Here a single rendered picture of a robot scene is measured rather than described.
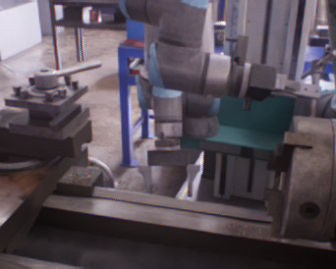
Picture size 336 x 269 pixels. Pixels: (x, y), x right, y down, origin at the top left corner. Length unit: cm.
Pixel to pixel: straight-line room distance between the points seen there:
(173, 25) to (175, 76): 10
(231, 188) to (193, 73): 139
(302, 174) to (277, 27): 114
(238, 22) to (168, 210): 92
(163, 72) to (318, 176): 36
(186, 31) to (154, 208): 56
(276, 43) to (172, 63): 106
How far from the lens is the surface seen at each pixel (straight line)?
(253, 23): 187
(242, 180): 216
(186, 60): 87
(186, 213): 121
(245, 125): 192
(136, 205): 124
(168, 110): 133
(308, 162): 80
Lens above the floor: 155
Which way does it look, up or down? 27 degrees down
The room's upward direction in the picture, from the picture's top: 1 degrees clockwise
